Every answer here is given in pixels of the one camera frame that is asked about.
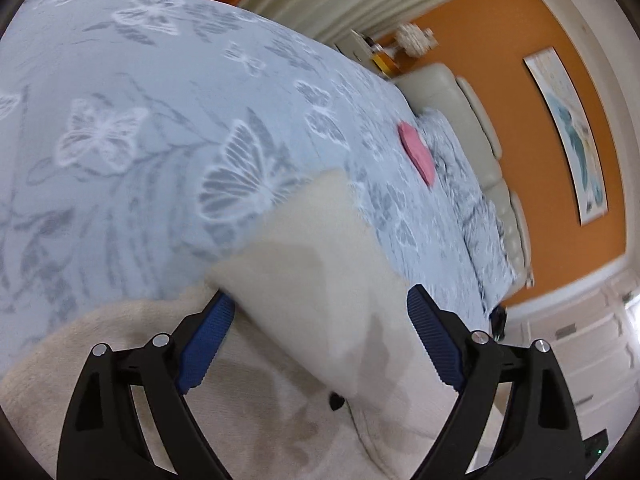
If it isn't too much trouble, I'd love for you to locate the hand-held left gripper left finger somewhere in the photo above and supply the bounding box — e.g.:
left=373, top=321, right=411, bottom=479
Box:
left=56, top=290, right=237, bottom=480

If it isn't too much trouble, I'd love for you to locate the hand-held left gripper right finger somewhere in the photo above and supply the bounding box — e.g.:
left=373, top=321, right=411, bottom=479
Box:
left=406, top=284, right=587, bottom=480

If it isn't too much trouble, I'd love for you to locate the beige knitted sweater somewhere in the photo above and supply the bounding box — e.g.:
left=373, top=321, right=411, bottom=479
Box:
left=0, top=169, right=506, bottom=480

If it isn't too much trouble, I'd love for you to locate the black bag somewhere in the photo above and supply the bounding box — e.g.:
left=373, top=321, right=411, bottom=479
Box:
left=489, top=305, right=508, bottom=343

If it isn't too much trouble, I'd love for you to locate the white wardrobe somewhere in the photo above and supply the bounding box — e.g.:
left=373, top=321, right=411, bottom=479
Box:
left=500, top=270, right=640, bottom=461

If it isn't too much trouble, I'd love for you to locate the grey floral bed pillow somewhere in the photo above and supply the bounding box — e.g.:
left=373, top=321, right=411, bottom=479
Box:
left=417, top=109, right=485, bottom=203
left=459, top=195, right=519, bottom=287

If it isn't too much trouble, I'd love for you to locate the small pink pillow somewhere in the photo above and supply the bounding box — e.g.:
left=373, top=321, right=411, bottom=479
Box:
left=397, top=121, right=436, bottom=187

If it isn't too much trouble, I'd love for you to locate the beige padded headboard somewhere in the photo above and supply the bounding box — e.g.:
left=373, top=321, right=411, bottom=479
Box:
left=397, top=63, right=535, bottom=288

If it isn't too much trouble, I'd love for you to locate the butterfly pattern bed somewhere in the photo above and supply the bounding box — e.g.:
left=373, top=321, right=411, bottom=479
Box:
left=0, top=0, right=501, bottom=376

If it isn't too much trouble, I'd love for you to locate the yellow box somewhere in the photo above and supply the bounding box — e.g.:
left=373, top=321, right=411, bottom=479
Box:
left=371, top=51, right=397, bottom=75

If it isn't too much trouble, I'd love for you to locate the beige nightstand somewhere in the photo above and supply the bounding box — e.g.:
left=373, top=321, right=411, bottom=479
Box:
left=332, top=29, right=401, bottom=78

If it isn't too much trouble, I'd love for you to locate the white fluffy table lamp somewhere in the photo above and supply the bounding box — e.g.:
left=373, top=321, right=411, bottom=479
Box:
left=395, top=22, right=436, bottom=58

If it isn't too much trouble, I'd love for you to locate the framed wall painting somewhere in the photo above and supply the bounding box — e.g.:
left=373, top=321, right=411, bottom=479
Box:
left=523, top=46, right=608, bottom=226

